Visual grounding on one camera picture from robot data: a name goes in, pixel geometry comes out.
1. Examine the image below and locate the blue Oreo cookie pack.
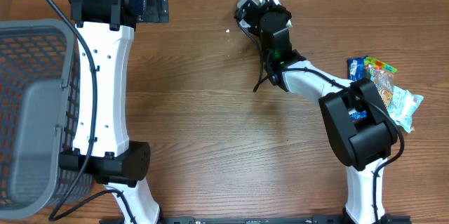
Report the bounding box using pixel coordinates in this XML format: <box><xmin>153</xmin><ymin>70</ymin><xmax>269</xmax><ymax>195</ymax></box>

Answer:
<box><xmin>347</xmin><ymin>56</ymin><xmax>367</xmax><ymax>121</ymax></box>

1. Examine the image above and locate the green Haribo candy bag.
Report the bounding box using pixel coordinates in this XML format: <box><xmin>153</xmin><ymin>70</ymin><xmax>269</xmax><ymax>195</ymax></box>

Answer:
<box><xmin>364</xmin><ymin>56</ymin><xmax>397</xmax><ymax>107</ymax></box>

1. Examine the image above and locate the light green wipes packet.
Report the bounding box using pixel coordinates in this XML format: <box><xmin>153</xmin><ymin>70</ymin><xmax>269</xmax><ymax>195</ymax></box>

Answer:
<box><xmin>387</xmin><ymin>86</ymin><xmax>424</xmax><ymax>133</ymax></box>

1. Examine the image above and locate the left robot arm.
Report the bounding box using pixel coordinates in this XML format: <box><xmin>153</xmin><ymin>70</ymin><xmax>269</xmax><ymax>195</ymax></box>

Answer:
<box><xmin>58</xmin><ymin>0</ymin><xmax>165</xmax><ymax>223</ymax></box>

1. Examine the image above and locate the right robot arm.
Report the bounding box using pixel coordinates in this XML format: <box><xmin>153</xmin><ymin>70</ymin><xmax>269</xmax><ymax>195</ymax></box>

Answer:
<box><xmin>234</xmin><ymin>0</ymin><xmax>404</xmax><ymax>223</ymax></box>

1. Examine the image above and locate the grey plastic basket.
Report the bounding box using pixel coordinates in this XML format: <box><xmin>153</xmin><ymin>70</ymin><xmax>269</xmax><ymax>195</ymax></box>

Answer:
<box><xmin>1</xmin><ymin>19</ymin><xmax>79</xmax><ymax>220</ymax></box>

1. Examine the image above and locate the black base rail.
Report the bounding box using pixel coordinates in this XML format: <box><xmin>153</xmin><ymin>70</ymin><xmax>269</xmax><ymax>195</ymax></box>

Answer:
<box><xmin>99</xmin><ymin>215</ymin><xmax>412</xmax><ymax>224</ymax></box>

